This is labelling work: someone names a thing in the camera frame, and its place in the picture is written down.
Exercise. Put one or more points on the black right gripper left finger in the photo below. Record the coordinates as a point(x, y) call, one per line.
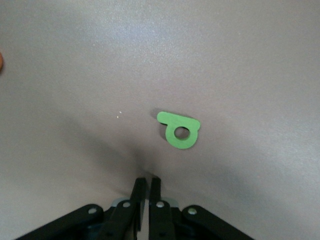
point(138, 192)

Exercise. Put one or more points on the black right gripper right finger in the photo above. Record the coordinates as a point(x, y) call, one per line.
point(155, 192)

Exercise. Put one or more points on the green foam letter p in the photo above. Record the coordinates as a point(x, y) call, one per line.
point(175, 120)

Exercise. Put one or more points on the brown table cover sheet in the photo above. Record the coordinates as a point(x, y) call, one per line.
point(225, 75)

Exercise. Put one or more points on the orange foam letter e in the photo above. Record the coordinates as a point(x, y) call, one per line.
point(1, 62)

